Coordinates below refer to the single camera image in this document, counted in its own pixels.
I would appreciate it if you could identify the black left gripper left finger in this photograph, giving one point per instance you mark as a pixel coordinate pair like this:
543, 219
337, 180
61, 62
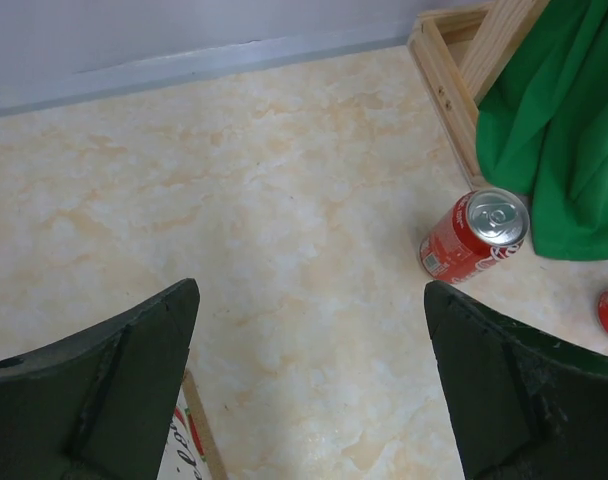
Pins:
98, 404

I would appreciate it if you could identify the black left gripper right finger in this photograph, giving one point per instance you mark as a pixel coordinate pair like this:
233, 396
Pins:
523, 404

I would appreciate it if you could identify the burlap canvas bag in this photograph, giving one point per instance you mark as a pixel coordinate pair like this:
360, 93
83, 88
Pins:
190, 451

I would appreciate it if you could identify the green t-shirt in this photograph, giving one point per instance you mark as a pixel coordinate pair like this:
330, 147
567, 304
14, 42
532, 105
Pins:
542, 130

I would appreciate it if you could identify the wooden tray frame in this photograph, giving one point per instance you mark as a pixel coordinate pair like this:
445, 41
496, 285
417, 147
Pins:
460, 52

